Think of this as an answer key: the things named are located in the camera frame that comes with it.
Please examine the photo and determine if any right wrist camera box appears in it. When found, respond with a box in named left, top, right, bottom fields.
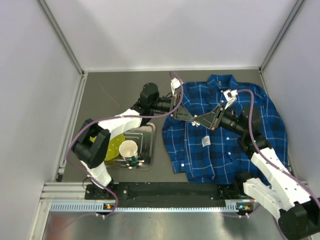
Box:
left=223, top=89, right=238, bottom=110

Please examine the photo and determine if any blue plaid shirt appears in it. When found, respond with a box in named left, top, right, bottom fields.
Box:
left=162, top=75, right=289, bottom=185

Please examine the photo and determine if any white paper cup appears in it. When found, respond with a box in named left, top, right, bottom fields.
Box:
left=119, top=140, right=138, bottom=162

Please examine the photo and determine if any green dotted plate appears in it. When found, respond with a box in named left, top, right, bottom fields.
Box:
left=104, top=134, right=125, bottom=162

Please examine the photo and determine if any white slotted cable duct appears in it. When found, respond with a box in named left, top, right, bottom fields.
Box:
left=49, top=199, right=250, bottom=213

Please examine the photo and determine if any silver metal tray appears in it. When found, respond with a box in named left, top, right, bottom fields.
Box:
left=104, top=122, right=156, bottom=170

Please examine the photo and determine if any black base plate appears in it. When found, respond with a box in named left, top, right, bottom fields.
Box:
left=84, top=181, right=253, bottom=201

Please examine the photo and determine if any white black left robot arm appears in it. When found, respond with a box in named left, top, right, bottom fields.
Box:
left=71, top=78, right=194, bottom=189

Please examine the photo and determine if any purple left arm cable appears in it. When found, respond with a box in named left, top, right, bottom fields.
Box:
left=66, top=71, right=185, bottom=223

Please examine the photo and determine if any aluminium front frame rail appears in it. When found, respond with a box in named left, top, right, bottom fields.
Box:
left=40, top=182, right=242, bottom=202

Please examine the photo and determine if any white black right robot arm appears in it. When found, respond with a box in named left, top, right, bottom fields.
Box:
left=194, top=105, right=320, bottom=240

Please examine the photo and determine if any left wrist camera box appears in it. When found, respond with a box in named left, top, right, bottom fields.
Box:
left=170, top=77, right=183, bottom=95

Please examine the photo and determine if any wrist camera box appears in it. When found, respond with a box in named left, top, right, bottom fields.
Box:
left=223, top=89, right=238, bottom=110
left=170, top=77, right=183, bottom=95

